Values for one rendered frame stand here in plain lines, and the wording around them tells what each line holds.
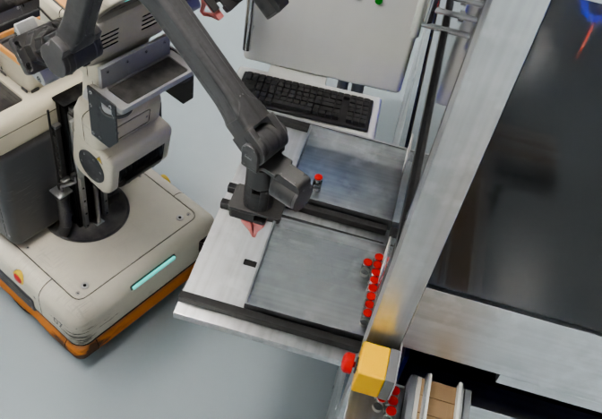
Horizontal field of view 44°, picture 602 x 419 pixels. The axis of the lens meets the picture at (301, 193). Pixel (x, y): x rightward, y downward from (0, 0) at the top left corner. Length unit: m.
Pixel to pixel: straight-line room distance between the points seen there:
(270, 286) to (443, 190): 0.64
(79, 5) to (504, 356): 1.03
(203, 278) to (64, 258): 0.89
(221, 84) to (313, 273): 0.59
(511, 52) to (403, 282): 0.50
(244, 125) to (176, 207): 1.35
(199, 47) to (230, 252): 0.60
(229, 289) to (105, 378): 0.98
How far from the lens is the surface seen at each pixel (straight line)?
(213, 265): 1.69
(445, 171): 1.12
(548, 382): 1.52
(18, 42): 1.74
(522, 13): 0.96
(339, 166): 1.94
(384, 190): 1.92
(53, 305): 2.41
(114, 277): 2.42
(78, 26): 1.54
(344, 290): 1.69
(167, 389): 2.52
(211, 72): 1.28
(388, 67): 2.28
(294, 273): 1.70
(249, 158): 1.30
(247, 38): 2.23
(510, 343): 1.43
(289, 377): 2.57
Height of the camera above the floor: 2.24
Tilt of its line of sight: 47 degrees down
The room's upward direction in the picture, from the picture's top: 11 degrees clockwise
